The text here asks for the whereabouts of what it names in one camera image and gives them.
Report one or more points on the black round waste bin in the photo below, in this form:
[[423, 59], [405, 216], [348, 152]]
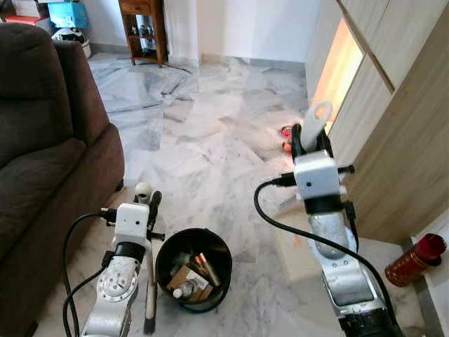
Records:
[[210, 242]]

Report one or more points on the brown wooden side shelf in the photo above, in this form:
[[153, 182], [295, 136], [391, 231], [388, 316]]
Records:
[[158, 28]]

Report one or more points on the clear plastic bottle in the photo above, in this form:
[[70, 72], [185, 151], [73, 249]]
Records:
[[184, 289]]

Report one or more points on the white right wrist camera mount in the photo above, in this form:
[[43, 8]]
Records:
[[317, 177]]

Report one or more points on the blue box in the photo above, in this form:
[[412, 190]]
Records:
[[69, 14]]

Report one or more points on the light wooden tall cabinet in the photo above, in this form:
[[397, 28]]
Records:
[[407, 140]]

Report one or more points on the flat red box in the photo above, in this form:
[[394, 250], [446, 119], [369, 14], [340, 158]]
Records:
[[21, 20]]

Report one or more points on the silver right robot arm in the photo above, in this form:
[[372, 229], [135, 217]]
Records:
[[344, 274]]

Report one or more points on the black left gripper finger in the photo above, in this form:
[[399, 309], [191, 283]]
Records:
[[154, 207]]

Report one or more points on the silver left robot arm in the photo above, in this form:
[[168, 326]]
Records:
[[116, 288]]

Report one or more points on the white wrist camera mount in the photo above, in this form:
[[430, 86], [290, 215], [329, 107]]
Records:
[[317, 177], [131, 225]]

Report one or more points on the dark brown fabric sofa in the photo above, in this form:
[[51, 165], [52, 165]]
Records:
[[42, 140]]

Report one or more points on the red cylindrical tin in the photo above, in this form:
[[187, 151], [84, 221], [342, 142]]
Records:
[[410, 263]]

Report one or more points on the brown cardboard box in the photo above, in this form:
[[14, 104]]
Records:
[[184, 275]]

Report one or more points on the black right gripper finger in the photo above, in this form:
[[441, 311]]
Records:
[[297, 144], [327, 142]]

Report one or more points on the shiny brown packet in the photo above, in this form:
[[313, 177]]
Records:
[[205, 268]]

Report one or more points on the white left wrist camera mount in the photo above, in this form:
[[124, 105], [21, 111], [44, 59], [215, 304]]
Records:
[[131, 225]]

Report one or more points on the white round appliance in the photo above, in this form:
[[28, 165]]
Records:
[[84, 48]]

